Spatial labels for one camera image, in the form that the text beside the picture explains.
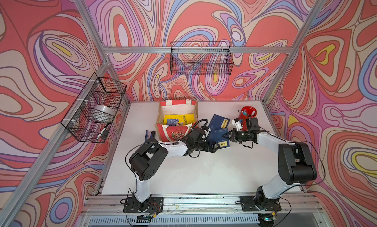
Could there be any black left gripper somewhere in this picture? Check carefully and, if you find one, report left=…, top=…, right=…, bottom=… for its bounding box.
left=193, top=140, right=221, bottom=153

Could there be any red pen holder cup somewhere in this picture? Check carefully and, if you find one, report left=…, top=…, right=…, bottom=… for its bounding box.
left=238, top=106, right=257, bottom=131

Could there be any white marker in basket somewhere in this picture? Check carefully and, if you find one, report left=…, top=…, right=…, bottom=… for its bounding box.
left=96, top=127, right=108, bottom=140

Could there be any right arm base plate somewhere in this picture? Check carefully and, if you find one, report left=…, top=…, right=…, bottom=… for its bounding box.
left=239, top=196, right=282, bottom=212

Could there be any black wire basket wall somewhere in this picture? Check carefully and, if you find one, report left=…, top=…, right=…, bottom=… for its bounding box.
left=61, top=73, right=127, bottom=143
left=170, top=40, right=234, bottom=76

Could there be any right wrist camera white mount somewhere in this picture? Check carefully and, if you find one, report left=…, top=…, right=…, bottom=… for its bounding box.
left=231, top=118, right=244, bottom=131

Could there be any red beige canvas tote bag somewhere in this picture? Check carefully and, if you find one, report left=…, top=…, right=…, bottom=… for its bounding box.
left=156, top=99, right=198, bottom=142

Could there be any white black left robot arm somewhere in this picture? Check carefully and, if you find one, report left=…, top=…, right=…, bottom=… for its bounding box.
left=129, top=125, right=220, bottom=204

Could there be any yellow illustrated book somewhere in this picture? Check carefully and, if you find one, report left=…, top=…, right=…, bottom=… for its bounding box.
left=163, top=114, right=195, bottom=126

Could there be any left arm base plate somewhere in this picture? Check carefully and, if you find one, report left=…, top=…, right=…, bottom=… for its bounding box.
left=123, top=196, right=164, bottom=214

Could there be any green circuit board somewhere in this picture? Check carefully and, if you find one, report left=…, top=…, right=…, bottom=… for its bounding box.
left=136, top=215, right=155, bottom=224

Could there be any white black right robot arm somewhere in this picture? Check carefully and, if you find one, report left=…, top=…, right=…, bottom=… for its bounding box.
left=223, top=118, right=317, bottom=211

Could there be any black wire basket back wall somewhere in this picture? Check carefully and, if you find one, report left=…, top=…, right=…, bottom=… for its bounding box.
left=170, top=40, right=234, bottom=76

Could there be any navy book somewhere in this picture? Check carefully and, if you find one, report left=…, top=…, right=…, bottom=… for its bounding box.
left=208, top=114, right=230, bottom=131
left=207, top=128, right=230, bottom=148

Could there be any black wire basket left wall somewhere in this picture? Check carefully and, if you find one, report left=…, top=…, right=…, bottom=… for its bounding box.
left=61, top=73, right=127, bottom=143

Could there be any grey tape roll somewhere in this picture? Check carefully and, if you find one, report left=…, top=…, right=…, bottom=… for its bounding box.
left=89, top=105, right=115, bottom=123

